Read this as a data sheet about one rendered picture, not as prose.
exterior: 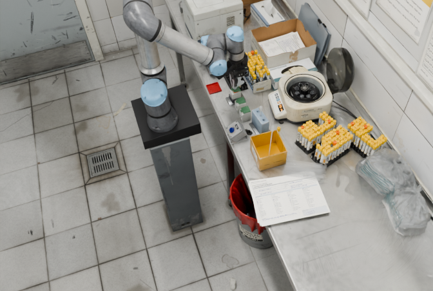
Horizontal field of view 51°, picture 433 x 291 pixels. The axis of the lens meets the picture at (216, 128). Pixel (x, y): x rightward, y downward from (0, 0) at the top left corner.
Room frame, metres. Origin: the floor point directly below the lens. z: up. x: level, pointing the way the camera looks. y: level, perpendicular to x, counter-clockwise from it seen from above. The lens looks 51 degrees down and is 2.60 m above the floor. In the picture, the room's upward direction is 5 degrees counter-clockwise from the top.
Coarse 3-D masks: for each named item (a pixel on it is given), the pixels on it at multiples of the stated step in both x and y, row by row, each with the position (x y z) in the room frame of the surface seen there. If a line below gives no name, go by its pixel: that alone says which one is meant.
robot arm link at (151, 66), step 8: (128, 0) 1.51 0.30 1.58; (136, 0) 1.50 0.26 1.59; (144, 0) 1.51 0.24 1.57; (152, 8) 1.52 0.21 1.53; (136, 40) 1.55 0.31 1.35; (144, 40) 1.52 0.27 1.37; (144, 48) 1.53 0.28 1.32; (152, 48) 1.53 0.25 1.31; (144, 56) 1.53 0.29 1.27; (152, 56) 1.53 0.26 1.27; (144, 64) 1.53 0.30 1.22; (152, 64) 1.53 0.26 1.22; (160, 64) 1.56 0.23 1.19; (144, 72) 1.52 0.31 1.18; (152, 72) 1.52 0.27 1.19; (160, 72) 1.53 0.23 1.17; (144, 80) 1.51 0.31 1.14
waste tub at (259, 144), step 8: (256, 136) 1.27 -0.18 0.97; (264, 136) 1.27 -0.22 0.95; (272, 136) 1.28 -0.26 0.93; (280, 136) 1.25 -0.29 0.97; (256, 144) 1.27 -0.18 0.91; (264, 144) 1.28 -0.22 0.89; (272, 144) 1.28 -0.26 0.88; (280, 144) 1.23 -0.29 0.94; (256, 152) 1.17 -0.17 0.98; (264, 152) 1.24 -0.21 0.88; (272, 152) 1.23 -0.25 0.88; (280, 152) 1.22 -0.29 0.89; (256, 160) 1.17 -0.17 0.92; (264, 160) 1.14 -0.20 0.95; (272, 160) 1.15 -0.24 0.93; (280, 160) 1.16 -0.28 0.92; (264, 168) 1.14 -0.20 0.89
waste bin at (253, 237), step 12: (240, 180) 1.38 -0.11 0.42; (240, 192) 1.35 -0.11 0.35; (240, 204) 1.30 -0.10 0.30; (252, 204) 1.32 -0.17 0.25; (240, 216) 1.17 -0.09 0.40; (240, 228) 1.21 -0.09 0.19; (252, 228) 1.11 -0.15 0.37; (264, 228) 1.12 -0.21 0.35; (252, 240) 1.15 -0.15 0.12; (264, 240) 1.14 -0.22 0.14
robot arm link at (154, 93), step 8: (152, 80) 1.47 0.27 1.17; (160, 80) 1.49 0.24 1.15; (144, 88) 1.44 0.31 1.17; (152, 88) 1.43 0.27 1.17; (160, 88) 1.43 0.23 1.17; (144, 96) 1.40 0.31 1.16; (152, 96) 1.39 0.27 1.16; (160, 96) 1.39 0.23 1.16; (144, 104) 1.41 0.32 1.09; (152, 104) 1.38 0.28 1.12; (160, 104) 1.38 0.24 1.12; (168, 104) 1.41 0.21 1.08; (152, 112) 1.38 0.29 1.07; (160, 112) 1.38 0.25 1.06
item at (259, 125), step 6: (258, 108) 1.43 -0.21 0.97; (252, 114) 1.42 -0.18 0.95; (258, 114) 1.39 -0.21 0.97; (252, 120) 1.42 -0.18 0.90; (258, 120) 1.36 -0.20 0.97; (264, 120) 1.35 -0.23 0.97; (252, 126) 1.39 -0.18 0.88; (258, 126) 1.36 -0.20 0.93; (264, 126) 1.33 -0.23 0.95; (258, 132) 1.35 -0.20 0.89; (264, 132) 1.33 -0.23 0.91
